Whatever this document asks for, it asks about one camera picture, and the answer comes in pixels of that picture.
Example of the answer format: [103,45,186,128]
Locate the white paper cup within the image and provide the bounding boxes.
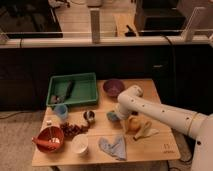
[71,134,88,156]

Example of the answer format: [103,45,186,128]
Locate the blue plastic cup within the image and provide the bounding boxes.
[54,105,68,120]

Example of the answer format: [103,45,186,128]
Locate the orange fruit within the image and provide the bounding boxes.
[125,116,142,133]

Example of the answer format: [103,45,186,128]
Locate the green plastic tray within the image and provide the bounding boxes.
[46,73,98,107]

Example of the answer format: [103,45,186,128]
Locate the bunch of dark grapes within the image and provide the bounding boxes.
[60,122,89,137]

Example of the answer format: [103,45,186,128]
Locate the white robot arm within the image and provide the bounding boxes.
[116,85,213,171]

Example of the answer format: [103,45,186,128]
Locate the white post left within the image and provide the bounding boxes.
[90,8,100,44]

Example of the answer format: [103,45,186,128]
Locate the black object on floor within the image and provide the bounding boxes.
[125,25,136,37]

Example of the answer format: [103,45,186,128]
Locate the red bowl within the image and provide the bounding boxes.
[32,126,64,153]

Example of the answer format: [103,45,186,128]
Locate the black box background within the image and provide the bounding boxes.
[134,0,185,30]

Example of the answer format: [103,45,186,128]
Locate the purple bowl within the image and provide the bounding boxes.
[103,79,125,97]

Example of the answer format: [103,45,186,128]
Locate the green sponge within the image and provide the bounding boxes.
[106,111,120,122]

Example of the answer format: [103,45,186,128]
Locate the white bracket right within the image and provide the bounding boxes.
[181,7,206,42]

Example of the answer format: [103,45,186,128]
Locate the black tool in tray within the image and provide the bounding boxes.
[49,79,76,104]

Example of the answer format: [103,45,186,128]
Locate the small metal cup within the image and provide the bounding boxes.
[83,111,95,124]

